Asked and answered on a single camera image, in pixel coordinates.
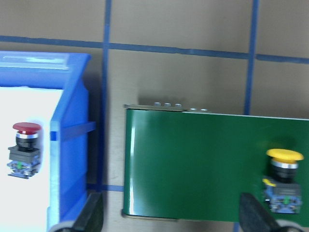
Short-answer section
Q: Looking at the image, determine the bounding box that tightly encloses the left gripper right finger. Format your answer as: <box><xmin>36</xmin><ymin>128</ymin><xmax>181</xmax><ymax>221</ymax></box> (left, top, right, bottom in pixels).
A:
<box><xmin>239</xmin><ymin>193</ymin><xmax>280</xmax><ymax>232</ymax></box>

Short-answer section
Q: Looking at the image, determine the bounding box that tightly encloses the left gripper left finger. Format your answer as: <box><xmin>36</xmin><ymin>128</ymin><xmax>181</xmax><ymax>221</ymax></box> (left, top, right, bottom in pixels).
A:
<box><xmin>72</xmin><ymin>193</ymin><xmax>104</xmax><ymax>232</ymax></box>

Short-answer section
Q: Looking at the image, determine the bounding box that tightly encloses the yellow mushroom push button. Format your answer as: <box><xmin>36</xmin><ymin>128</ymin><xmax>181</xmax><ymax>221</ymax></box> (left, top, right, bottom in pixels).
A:
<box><xmin>262</xmin><ymin>148</ymin><xmax>304</xmax><ymax>214</ymax></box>

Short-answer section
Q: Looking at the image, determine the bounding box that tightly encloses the red mushroom push button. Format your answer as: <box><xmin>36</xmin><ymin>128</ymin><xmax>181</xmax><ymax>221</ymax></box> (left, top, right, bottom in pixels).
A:
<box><xmin>7</xmin><ymin>122</ymin><xmax>42</xmax><ymax>179</ymax></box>

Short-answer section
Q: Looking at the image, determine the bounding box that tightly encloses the left white foam pad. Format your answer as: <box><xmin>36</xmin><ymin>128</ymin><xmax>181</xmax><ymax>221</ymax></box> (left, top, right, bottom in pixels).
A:
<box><xmin>0</xmin><ymin>87</ymin><xmax>62</xmax><ymax>232</ymax></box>

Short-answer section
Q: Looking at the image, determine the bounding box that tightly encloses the green conveyor belt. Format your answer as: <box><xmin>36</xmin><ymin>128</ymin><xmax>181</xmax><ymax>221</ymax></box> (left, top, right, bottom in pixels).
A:
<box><xmin>123</xmin><ymin>106</ymin><xmax>309</xmax><ymax>226</ymax></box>

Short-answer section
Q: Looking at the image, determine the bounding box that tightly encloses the left blue plastic bin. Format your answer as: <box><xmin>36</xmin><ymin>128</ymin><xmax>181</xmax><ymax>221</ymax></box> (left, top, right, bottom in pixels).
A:
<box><xmin>0</xmin><ymin>51</ymin><xmax>95</xmax><ymax>231</ymax></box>

